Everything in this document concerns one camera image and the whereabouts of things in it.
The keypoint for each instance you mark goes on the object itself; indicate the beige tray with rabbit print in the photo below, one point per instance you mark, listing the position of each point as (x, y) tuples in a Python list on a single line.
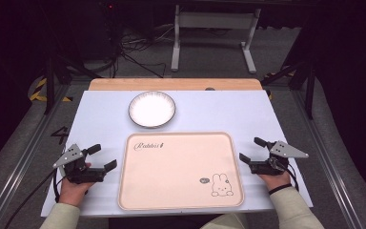
[(178, 173)]

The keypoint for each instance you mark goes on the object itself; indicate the white round plate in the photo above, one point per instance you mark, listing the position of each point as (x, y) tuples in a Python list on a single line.
[(152, 109)]

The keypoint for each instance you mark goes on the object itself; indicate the yellow black floor tape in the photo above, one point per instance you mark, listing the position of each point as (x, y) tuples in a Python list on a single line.
[(39, 92)]

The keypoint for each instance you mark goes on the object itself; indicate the black tripod stand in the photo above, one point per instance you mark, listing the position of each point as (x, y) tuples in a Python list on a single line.
[(309, 89), (49, 82)]

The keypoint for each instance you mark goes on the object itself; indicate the person's right hand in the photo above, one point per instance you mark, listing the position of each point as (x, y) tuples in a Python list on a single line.
[(274, 180)]

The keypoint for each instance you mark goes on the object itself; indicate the white metal stand frame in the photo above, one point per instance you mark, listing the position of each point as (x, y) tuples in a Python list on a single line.
[(216, 20)]

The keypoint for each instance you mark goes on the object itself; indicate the person's left hand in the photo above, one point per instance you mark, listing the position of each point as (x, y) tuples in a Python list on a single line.
[(73, 191)]

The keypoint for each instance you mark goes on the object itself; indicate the black wristband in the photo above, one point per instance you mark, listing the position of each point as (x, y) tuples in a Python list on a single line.
[(279, 189)]

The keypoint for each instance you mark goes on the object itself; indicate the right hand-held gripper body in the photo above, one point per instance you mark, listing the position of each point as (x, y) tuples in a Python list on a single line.
[(276, 159)]

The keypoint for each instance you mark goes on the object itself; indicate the wooden table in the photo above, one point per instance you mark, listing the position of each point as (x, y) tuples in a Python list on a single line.
[(171, 84)]

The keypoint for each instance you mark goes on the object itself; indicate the dark equipment with red light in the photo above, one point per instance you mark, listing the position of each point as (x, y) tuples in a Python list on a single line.
[(110, 19)]

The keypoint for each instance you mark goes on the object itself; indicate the white table board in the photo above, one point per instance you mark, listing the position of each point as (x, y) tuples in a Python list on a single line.
[(101, 120)]

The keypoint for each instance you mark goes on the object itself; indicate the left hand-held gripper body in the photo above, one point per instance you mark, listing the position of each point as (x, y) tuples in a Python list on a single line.
[(76, 171)]

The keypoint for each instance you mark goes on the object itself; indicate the aluminium floor rail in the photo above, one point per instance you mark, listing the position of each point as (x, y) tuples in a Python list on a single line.
[(19, 165), (327, 159)]

